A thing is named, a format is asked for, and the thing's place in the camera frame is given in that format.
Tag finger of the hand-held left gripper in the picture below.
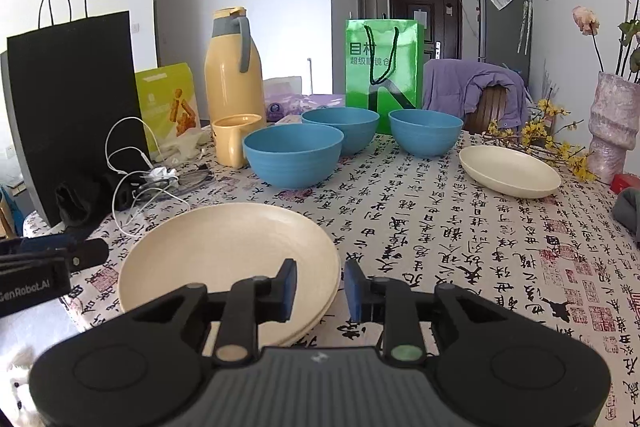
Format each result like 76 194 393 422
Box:
0 237 110 270

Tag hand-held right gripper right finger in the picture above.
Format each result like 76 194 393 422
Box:
344 259 506 368

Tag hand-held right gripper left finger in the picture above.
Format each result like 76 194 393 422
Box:
131 258 298 366

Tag cream plate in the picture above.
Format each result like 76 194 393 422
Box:
459 145 562 199
118 203 342 343
260 277 343 349

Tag blue bowl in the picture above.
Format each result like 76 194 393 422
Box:
301 108 381 156
388 109 464 158
243 123 345 189

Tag black cloth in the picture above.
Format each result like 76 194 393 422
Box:
55 172 132 228

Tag white fluffy toy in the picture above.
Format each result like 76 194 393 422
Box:
0 343 45 427

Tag eyeglasses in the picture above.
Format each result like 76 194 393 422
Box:
175 168 217 188

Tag black paper bag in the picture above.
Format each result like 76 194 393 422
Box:
6 0 151 228

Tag yellow cup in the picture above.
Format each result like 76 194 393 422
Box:
212 113 263 168

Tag yellow-green snack box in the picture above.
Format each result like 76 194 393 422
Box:
135 63 202 160

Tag purple tissue pack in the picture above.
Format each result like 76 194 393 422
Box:
263 77 303 122

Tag green paper bag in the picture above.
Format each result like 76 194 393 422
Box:
345 19 425 135

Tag yellow thermos jug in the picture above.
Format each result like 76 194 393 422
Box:
204 7 267 128

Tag chair with purple jacket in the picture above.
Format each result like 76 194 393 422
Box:
422 58 530 128

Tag wooden chair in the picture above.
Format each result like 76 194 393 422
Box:
462 84 516 135

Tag yellow flower branch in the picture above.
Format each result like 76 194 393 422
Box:
482 99 598 182

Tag grey folded cloth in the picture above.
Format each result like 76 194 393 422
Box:
612 188 640 243

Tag dark entrance door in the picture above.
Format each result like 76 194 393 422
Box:
389 0 463 60

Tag red box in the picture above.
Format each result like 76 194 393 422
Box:
611 173 640 194

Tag grey refrigerator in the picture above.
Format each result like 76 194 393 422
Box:
477 0 532 80

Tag pink textured vase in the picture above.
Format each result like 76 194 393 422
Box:
587 72 640 184

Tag hanging folded umbrella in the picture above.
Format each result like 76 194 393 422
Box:
519 0 534 54

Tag pink artificial flowers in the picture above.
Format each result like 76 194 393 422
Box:
572 0 640 82

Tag white cable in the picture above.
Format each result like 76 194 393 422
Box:
105 116 193 238

